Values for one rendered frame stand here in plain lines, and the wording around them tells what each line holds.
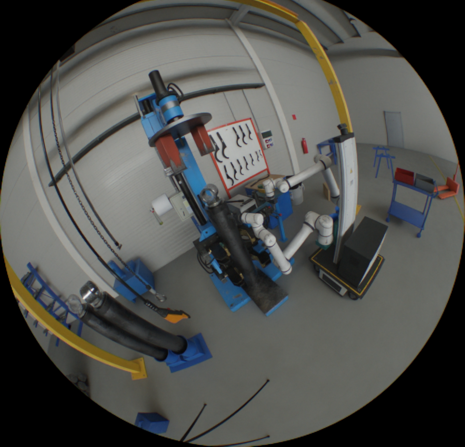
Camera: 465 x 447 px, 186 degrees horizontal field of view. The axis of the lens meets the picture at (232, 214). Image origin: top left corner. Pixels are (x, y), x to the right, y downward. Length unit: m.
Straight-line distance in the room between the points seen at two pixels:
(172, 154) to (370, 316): 2.66
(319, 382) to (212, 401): 1.21
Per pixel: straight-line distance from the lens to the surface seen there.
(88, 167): 3.68
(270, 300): 1.98
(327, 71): 3.04
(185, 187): 1.57
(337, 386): 2.05
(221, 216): 1.30
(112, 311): 1.34
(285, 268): 1.44
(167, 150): 1.11
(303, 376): 1.96
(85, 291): 1.31
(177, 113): 1.27
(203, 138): 1.35
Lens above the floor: 1.94
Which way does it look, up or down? 27 degrees down
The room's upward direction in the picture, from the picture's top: 24 degrees counter-clockwise
